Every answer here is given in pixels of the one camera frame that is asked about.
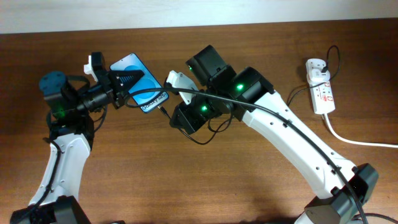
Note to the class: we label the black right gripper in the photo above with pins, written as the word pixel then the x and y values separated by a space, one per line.
pixel 179 117

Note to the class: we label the blue Samsung Galaxy smartphone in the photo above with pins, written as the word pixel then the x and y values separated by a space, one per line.
pixel 153 99

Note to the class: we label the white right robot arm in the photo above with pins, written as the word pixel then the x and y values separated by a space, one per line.
pixel 341 188

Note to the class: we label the white power strip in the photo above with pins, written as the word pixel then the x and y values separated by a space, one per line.
pixel 322 97

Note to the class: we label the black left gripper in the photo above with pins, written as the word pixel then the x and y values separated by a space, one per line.
pixel 115 91

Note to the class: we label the white USB charger adapter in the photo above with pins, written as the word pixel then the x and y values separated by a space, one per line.
pixel 315 73

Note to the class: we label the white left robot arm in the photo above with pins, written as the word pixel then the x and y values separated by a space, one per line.
pixel 71 134

